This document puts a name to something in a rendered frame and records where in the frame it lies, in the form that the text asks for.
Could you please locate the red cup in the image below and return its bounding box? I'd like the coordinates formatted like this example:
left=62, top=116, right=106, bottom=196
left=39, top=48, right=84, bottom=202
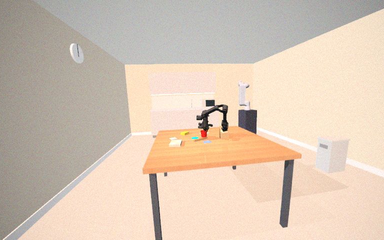
left=200, top=130, right=207, bottom=138

